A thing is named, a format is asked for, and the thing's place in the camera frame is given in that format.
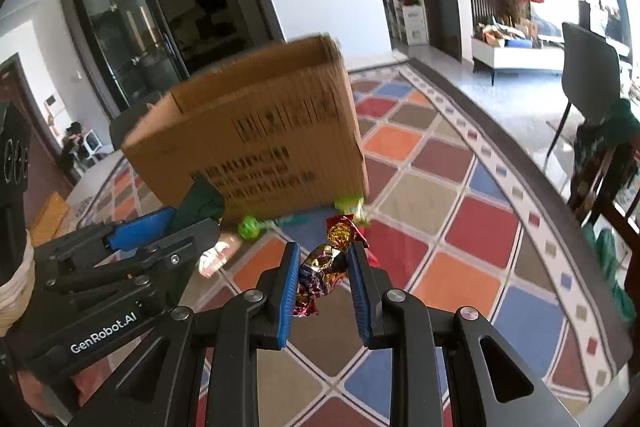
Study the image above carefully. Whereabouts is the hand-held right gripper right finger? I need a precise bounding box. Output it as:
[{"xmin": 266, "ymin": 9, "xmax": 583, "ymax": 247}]
[{"xmin": 346, "ymin": 240, "xmax": 581, "ymax": 427}]

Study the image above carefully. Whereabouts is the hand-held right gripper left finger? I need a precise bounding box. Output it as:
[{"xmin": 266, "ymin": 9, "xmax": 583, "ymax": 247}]
[{"xmin": 70, "ymin": 242, "xmax": 302, "ymax": 427}]

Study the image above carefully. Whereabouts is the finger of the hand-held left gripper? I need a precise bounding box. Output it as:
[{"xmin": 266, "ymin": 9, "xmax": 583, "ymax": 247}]
[
  {"xmin": 34, "ymin": 206, "xmax": 177, "ymax": 269},
  {"xmin": 46, "ymin": 218, "xmax": 222, "ymax": 309}
]

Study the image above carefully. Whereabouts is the red gold foil candy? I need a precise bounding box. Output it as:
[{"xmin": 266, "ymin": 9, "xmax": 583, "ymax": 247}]
[{"xmin": 292, "ymin": 214, "xmax": 368, "ymax": 319}]

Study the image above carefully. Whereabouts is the dark green snack packet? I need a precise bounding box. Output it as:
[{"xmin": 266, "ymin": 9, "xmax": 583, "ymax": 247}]
[{"xmin": 172, "ymin": 174, "xmax": 227, "ymax": 233}]

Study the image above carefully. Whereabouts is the brown cardboard box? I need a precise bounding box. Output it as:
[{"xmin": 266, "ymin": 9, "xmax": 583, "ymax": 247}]
[{"xmin": 121, "ymin": 34, "xmax": 370, "ymax": 228}]

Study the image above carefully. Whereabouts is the clear wrapped pastry packet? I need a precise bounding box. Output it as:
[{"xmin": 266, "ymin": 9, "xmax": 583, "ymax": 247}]
[{"xmin": 197, "ymin": 232, "xmax": 241, "ymax": 278}]

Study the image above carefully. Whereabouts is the green lollipop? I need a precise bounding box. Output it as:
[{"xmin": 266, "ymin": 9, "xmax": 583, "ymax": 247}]
[{"xmin": 236, "ymin": 213, "xmax": 313, "ymax": 242}]

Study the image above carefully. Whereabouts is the green wrapped candy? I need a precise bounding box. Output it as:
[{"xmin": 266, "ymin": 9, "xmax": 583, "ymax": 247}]
[{"xmin": 332, "ymin": 194, "xmax": 371, "ymax": 228}]

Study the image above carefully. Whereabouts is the wicker tissue box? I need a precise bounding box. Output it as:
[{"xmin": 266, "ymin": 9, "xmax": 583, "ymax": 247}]
[{"xmin": 27, "ymin": 192, "xmax": 71, "ymax": 245}]

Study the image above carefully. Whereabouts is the white shelf unit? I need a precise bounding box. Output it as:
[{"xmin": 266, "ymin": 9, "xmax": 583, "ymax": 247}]
[{"xmin": 57, "ymin": 122, "xmax": 108, "ymax": 172}]

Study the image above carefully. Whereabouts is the checkered colourful tablecloth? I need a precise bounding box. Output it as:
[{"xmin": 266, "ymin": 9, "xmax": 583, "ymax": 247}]
[{"xmin": 65, "ymin": 59, "xmax": 628, "ymax": 427}]

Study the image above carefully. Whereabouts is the brown entrance door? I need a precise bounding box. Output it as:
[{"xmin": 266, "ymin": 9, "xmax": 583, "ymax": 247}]
[{"xmin": 0, "ymin": 53, "xmax": 81, "ymax": 208}]

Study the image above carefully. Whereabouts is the glass sliding door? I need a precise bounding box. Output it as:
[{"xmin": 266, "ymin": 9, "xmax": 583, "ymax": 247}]
[{"xmin": 59, "ymin": 0, "xmax": 286, "ymax": 118}]

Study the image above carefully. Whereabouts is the green plastic bag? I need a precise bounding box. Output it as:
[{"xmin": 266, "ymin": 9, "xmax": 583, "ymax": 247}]
[{"xmin": 582, "ymin": 229, "xmax": 638, "ymax": 323}]

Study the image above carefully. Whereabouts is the wooden chair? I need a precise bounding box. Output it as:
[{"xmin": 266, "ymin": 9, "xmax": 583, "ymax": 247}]
[{"xmin": 567, "ymin": 142, "xmax": 640, "ymax": 238}]

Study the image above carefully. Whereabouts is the white storage shelf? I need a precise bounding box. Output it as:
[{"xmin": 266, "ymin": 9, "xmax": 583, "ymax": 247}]
[{"xmin": 380, "ymin": 0, "xmax": 430, "ymax": 48}]

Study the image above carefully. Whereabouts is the white low cabinet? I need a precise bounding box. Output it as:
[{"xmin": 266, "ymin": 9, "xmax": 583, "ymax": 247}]
[{"xmin": 471, "ymin": 34, "xmax": 568, "ymax": 82}]

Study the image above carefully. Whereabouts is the green garment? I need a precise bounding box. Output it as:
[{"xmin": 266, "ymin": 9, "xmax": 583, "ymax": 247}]
[{"xmin": 572, "ymin": 99, "xmax": 640, "ymax": 188}]

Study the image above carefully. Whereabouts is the dark grey chair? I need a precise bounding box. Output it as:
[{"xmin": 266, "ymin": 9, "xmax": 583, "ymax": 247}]
[{"xmin": 545, "ymin": 22, "xmax": 623, "ymax": 158}]

